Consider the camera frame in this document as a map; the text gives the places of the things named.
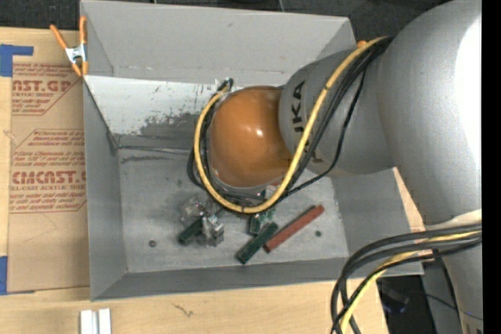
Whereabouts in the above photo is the grey metal bin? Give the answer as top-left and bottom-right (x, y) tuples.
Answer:
(79, 0), (427, 302)

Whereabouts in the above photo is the red-brown flat block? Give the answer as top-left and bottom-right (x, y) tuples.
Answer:
(262, 204), (326, 253)

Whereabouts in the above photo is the dark green flat block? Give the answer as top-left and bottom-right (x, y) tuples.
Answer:
(178, 218), (204, 246)
(235, 221), (279, 265)

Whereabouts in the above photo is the brown cardboard board, red print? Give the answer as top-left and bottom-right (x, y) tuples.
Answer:
(0, 26), (92, 295)

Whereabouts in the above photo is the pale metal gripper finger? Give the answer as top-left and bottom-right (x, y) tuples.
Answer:
(180, 197), (209, 224)
(200, 212), (226, 247)

